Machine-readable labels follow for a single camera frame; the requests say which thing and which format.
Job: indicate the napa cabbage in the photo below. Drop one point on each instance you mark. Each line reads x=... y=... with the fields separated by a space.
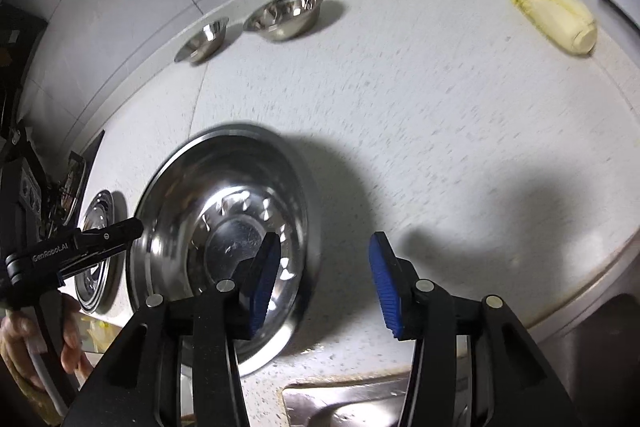
x=555 y=17

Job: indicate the medium steel bowl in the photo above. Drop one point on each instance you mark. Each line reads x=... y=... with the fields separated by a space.
x=205 y=39

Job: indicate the steel sink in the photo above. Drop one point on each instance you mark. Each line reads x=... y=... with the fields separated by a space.
x=350 y=402

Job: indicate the yellow plastic bag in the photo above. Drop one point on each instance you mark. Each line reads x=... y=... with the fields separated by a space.
x=100 y=332

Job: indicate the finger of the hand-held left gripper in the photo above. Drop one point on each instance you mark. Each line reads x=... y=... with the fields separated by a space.
x=115 y=234

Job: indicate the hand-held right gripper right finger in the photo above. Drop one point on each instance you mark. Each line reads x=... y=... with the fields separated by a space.
x=385 y=287

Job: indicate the person's left hand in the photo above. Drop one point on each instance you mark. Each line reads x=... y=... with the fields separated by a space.
x=72 y=332

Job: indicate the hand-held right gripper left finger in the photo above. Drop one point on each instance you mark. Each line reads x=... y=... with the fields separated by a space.
x=262 y=287

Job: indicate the large steel bowl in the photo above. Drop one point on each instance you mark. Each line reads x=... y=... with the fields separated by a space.
x=200 y=187

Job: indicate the small steel bowl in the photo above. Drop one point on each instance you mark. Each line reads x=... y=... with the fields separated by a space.
x=285 y=17

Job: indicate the large steel plate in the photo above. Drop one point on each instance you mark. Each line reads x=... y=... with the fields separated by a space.
x=79 y=292

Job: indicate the black gas stove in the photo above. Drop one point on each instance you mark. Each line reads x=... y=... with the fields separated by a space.
x=75 y=177

